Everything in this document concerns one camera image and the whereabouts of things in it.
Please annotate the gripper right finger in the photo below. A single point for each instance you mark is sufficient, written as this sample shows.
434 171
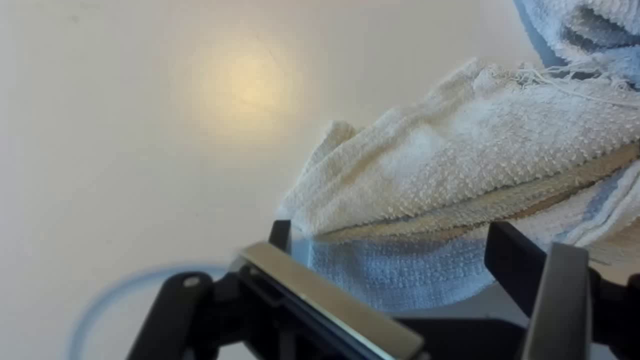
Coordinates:
560 300

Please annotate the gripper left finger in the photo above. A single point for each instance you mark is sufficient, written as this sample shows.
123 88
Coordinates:
280 305

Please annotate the white towel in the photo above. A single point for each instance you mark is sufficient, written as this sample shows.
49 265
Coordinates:
450 175

